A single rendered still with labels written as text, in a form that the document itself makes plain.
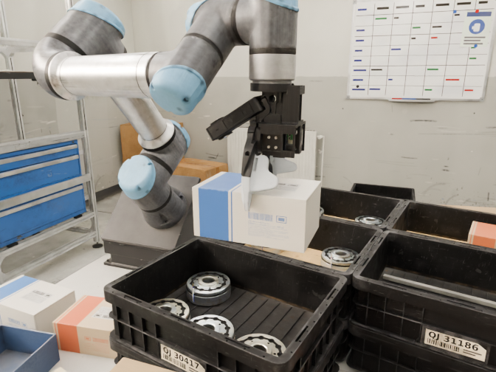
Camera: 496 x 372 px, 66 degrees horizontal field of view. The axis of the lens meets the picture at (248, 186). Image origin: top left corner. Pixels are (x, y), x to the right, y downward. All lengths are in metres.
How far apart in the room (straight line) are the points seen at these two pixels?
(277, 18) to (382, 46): 3.45
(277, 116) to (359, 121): 3.46
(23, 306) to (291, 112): 0.80
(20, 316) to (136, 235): 0.42
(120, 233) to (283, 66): 0.92
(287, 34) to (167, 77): 0.19
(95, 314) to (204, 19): 0.72
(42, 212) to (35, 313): 1.90
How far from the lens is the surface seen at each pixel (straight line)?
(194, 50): 0.61
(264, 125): 0.62
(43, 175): 2.90
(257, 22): 0.62
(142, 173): 1.14
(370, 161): 4.13
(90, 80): 0.76
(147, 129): 1.12
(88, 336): 1.01
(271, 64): 0.61
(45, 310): 1.08
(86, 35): 0.93
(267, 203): 0.62
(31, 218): 2.89
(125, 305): 0.78
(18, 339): 1.09
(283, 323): 0.85
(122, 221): 1.38
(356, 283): 0.84
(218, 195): 0.65
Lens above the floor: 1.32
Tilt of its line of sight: 16 degrees down
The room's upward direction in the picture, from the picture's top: straight up
